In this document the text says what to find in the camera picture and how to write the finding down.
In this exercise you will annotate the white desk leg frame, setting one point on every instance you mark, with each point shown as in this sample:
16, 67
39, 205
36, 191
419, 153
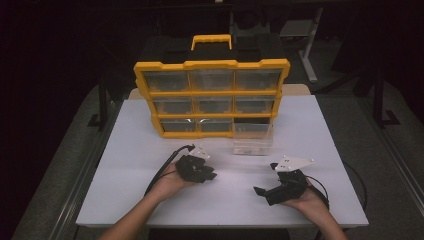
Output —
308, 50

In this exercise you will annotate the set of clear cabinet drawers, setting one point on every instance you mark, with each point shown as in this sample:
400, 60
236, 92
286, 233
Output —
211, 80

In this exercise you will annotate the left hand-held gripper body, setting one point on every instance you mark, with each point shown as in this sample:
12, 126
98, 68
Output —
193, 168

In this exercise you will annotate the yellow and black organizer cabinet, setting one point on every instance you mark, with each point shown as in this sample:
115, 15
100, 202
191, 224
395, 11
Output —
213, 65

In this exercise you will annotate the clear plastic drawer bin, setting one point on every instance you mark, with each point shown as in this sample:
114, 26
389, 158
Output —
252, 141

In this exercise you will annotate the black metal stand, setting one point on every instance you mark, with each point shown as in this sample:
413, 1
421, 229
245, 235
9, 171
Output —
101, 106
378, 100

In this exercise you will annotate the person's right hand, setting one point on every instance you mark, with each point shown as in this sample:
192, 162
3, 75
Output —
308, 201

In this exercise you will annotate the metal frame rail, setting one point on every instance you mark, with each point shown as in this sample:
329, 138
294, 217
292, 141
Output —
400, 173
83, 186

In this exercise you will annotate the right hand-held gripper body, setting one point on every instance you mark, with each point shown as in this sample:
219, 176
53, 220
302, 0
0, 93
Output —
288, 186

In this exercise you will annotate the person's left hand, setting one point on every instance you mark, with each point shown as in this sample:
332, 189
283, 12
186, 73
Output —
170, 185

